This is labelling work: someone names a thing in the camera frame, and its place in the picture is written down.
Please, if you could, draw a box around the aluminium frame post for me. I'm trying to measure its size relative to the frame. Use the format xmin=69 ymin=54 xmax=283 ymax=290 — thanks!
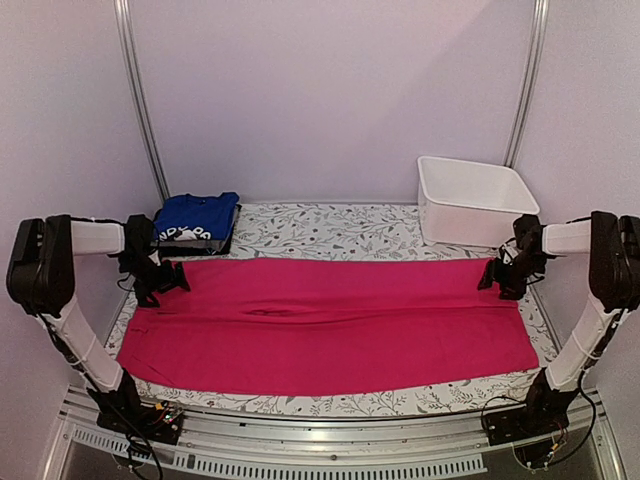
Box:
xmin=503 ymin=0 xmax=550 ymax=170
xmin=113 ymin=0 xmax=170 ymax=202

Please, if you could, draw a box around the blue t-shirt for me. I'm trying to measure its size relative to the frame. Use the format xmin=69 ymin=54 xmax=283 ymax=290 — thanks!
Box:
xmin=153 ymin=192 xmax=240 ymax=242

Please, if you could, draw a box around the left aluminium frame post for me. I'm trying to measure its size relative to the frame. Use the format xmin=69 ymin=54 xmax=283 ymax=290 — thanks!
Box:
xmin=113 ymin=0 xmax=170 ymax=202

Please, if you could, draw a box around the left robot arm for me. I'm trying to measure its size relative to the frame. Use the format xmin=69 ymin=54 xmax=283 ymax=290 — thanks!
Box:
xmin=6 ymin=214 xmax=190 ymax=434

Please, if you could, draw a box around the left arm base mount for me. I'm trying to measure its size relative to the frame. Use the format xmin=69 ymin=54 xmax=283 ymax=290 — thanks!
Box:
xmin=93 ymin=394 xmax=184 ymax=445

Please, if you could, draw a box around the floral tablecloth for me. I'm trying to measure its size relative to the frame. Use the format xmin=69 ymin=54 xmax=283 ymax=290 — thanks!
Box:
xmin=136 ymin=204 xmax=536 ymax=418

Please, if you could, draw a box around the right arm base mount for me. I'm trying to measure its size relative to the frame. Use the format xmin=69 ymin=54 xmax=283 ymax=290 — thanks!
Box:
xmin=480 ymin=396 xmax=569 ymax=470

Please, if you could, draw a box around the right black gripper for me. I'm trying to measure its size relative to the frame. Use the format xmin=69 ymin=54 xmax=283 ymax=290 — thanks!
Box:
xmin=480 ymin=254 xmax=548 ymax=301

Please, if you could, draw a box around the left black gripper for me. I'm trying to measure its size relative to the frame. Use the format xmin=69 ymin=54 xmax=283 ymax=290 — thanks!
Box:
xmin=118 ymin=253 xmax=190 ymax=307

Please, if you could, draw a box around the front aluminium rail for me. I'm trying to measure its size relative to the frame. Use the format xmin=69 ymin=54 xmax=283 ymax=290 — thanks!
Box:
xmin=43 ymin=387 xmax=627 ymax=479

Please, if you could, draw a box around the grey shirt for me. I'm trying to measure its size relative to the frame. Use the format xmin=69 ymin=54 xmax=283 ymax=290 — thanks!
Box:
xmin=160 ymin=239 xmax=231 ymax=256

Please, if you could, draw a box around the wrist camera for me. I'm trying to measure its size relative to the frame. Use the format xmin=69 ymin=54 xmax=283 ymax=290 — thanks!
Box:
xmin=124 ymin=214 xmax=154 ymax=254
xmin=513 ymin=214 xmax=542 ymax=257

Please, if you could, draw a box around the pink garment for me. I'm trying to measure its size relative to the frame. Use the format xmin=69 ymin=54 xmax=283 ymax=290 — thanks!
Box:
xmin=117 ymin=258 xmax=539 ymax=396

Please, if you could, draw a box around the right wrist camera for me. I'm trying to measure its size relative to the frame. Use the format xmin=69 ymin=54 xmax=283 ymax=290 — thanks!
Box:
xmin=513 ymin=214 xmax=542 ymax=257

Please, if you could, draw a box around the right aluminium frame post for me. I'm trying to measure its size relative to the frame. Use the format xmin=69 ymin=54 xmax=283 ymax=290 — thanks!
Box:
xmin=503 ymin=0 xmax=550 ymax=170

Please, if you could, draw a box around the folded black garment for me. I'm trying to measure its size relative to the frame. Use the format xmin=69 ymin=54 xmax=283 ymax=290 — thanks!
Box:
xmin=156 ymin=204 xmax=242 ymax=257

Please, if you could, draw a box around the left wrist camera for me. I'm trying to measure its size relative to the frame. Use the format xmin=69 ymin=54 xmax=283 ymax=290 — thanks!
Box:
xmin=124 ymin=214 xmax=154 ymax=254

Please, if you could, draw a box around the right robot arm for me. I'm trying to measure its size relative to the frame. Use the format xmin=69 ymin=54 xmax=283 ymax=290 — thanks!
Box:
xmin=478 ymin=210 xmax=639 ymax=436

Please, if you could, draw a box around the white plastic laundry bin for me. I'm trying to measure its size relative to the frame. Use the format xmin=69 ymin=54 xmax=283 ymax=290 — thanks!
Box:
xmin=417 ymin=156 xmax=540 ymax=247

